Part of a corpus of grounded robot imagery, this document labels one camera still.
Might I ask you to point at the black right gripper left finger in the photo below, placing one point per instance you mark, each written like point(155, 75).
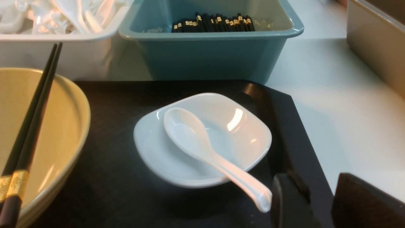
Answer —
point(291, 203)

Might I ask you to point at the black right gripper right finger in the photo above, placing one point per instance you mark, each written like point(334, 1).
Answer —
point(359, 204)

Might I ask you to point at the white square sauce dish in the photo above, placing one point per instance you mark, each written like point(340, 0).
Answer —
point(234, 131)

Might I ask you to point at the white ceramic soup spoon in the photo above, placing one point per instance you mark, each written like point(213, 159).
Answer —
point(189, 134)

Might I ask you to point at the yellow noodle bowl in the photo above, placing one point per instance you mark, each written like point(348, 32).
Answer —
point(63, 133)

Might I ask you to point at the black plastic serving tray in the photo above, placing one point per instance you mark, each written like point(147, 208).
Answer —
point(110, 187)

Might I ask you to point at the blue plastic chopstick bin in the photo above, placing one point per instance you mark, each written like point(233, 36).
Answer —
point(210, 55)

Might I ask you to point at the bundle of black chopsticks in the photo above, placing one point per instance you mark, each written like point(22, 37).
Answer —
point(215, 23)

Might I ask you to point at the white plastic spoon bin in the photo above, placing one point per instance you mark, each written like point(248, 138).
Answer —
point(84, 56)

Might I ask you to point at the pile of white spoons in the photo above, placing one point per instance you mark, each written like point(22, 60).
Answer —
point(58, 17)

